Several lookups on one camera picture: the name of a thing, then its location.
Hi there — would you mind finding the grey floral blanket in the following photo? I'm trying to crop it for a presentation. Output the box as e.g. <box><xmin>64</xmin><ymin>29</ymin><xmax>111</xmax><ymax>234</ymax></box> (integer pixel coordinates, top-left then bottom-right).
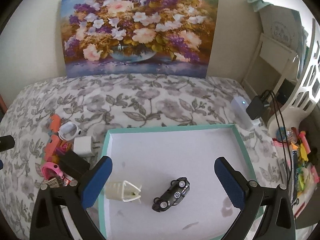
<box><xmin>1</xmin><ymin>74</ymin><xmax>282</xmax><ymax>239</ymax></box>

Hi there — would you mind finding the white smartwatch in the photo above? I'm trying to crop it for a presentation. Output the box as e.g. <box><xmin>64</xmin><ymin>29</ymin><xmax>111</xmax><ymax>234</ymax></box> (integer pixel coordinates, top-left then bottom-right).
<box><xmin>58</xmin><ymin>121</ymin><xmax>82</xmax><ymax>141</ymax></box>

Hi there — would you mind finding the white shelf unit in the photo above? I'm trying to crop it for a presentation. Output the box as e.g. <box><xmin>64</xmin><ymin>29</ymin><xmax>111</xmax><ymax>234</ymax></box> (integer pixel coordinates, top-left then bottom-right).
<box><xmin>241</xmin><ymin>4</ymin><xmax>308</xmax><ymax>98</ymax></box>

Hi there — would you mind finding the black toy car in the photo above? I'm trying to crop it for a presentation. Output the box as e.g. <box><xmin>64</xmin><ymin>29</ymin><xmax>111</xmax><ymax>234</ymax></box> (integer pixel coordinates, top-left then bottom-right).
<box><xmin>152</xmin><ymin>177</ymin><xmax>190</xmax><ymax>212</ymax></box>

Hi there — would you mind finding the colourful stationery pile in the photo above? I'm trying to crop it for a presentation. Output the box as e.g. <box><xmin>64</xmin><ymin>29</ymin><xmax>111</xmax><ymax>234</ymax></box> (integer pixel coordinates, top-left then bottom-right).
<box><xmin>273</xmin><ymin>127</ymin><xmax>319</xmax><ymax>218</ymax></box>

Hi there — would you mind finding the black charger block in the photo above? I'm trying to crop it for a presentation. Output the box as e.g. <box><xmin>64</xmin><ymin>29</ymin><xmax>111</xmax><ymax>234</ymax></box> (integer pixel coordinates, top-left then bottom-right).
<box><xmin>59</xmin><ymin>150</ymin><xmax>90</xmax><ymax>180</ymax></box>

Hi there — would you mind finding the black cable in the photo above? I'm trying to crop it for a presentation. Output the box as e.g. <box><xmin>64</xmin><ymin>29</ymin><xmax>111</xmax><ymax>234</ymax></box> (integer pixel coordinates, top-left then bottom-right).
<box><xmin>265</xmin><ymin>89</ymin><xmax>296</xmax><ymax>201</ymax></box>

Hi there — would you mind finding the teal rimmed white tray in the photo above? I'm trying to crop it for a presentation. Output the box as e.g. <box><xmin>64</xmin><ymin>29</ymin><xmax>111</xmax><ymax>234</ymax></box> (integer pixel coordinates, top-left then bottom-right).
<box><xmin>98</xmin><ymin>125</ymin><xmax>255</xmax><ymax>239</ymax></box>

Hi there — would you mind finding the black plugged adapter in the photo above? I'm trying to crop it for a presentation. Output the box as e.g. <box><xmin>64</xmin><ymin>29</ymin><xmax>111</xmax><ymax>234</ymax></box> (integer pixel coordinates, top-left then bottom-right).
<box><xmin>246</xmin><ymin>90</ymin><xmax>271</xmax><ymax>120</ymax></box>

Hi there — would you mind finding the cream plastic toy piece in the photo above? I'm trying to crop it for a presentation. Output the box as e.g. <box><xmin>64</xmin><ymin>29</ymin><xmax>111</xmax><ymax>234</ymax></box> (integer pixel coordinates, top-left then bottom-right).
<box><xmin>105</xmin><ymin>180</ymin><xmax>142</xmax><ymax>203</ymax></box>

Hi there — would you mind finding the white ornate photo frame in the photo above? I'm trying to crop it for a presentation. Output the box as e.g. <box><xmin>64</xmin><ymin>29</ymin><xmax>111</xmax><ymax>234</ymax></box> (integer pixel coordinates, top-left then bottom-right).
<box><xmin>267</xmin><ymin>19</ymin><xmax>319</xmax><ymax>137</ymax></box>

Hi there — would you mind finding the floral canvas painting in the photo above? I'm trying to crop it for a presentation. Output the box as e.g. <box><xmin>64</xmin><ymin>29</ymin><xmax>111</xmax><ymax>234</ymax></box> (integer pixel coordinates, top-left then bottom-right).
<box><xmin>61</xmin><ymin>0</ymin><xmax>219</xmax><ymax>78</ymax></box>

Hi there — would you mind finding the white charger cube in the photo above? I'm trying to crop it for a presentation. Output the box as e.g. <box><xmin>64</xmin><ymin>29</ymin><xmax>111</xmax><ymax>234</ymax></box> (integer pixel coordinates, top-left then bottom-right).
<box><xmin>73</xmin><ymin>136</ymin><xmax>100</xmax><ymax>158</ymax></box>

